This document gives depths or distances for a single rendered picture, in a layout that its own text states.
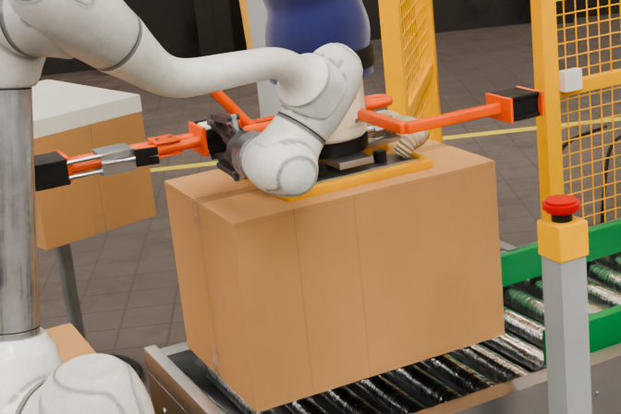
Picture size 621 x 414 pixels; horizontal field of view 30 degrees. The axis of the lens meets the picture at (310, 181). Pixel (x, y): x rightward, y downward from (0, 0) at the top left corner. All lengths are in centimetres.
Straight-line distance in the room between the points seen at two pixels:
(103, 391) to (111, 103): 207
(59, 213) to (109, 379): 197
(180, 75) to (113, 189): 192
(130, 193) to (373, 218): 151
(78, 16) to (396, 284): 105
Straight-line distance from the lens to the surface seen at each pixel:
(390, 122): 227
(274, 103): 348
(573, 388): 230
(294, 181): 198
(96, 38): 164
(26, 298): 179
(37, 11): 161
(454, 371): 268
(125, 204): 372
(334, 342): 237
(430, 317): 247
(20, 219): 177
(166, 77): 177
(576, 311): 224
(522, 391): 247
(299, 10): 232
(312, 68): 200
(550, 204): 217
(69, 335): 314
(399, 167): 240
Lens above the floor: 170
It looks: 16 degrees down
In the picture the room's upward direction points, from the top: 6 degrees counter-clockwise
